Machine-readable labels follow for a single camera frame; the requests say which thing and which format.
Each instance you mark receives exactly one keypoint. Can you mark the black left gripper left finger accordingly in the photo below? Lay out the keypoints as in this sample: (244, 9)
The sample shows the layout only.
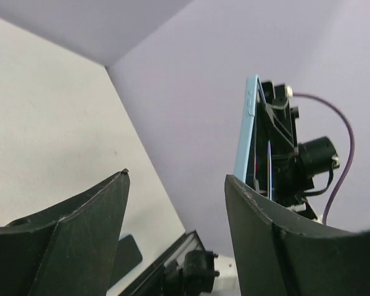
(68, 248)

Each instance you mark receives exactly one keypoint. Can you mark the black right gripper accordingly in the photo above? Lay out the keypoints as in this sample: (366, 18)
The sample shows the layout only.
(281, 126)

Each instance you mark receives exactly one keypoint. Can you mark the light blue phone case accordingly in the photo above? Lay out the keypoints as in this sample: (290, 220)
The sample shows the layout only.
(244, 167)

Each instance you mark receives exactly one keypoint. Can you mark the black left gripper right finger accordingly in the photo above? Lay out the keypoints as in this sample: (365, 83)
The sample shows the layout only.
(279, 252)

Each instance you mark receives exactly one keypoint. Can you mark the black smartphone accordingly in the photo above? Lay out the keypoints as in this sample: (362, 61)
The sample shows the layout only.
(127, 257)
(259, 170)

